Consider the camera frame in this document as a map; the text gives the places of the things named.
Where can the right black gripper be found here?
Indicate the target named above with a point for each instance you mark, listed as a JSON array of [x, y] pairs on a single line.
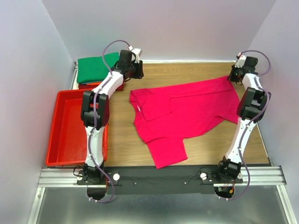
[[230, 77]]

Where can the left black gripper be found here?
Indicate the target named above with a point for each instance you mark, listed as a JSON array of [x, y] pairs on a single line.
[[139, 74]]

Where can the pink t shirt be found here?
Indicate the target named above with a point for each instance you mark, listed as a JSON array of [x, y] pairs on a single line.
[[165, 116]]

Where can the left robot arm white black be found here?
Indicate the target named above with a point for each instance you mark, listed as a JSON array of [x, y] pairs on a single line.
[[95, 108]]

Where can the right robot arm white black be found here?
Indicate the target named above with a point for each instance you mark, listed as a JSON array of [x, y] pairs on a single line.
[[250, 110]]

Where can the folded green t shirt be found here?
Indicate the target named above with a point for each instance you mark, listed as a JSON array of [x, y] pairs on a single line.
[[93, 69]]

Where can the folded dark red t shirt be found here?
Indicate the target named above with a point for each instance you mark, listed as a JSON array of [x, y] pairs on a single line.
[[120, 88]]

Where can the red plastic bin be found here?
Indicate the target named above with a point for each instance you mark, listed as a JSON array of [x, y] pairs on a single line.
[[68, 140]]

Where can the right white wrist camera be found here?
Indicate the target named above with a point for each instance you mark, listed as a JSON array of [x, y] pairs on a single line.
[[241, 59]]

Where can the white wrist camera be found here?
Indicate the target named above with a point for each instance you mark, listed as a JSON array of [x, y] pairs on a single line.
[[136, 53], [241, 59]]

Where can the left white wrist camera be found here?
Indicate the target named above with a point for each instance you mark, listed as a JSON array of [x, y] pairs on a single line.
[[136, 53]]

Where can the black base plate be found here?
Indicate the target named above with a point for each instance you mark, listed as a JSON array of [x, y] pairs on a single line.
[[148, 180]]

